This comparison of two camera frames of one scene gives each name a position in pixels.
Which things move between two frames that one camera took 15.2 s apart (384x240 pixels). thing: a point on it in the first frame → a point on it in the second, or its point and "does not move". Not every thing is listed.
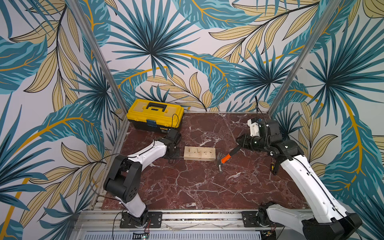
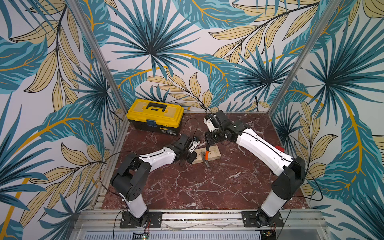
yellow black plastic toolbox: x=155 y=115 does not move
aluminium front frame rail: x=188 y=220 does not move
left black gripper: x=177 y=155 → x=194 y=156
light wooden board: x=200 y=153 does not move
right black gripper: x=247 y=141 → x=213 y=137
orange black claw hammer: x=226 y=157 → x=205 y=155
